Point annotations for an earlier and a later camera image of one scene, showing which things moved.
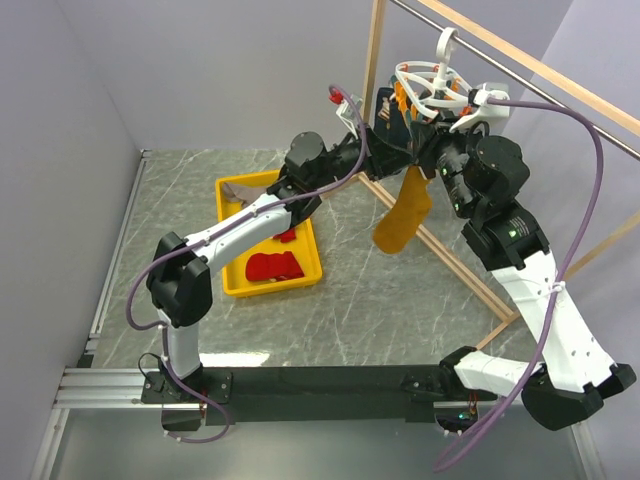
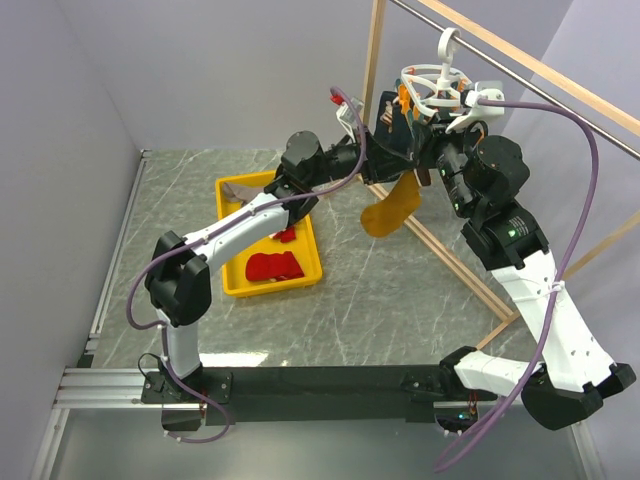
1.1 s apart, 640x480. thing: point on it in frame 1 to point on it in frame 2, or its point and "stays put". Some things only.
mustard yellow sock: x=413 y=205 to x=386 y=217
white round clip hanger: x=429 y=84 stays put
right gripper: x=441 y=135 stays put
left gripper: x=381 y=159 stays put
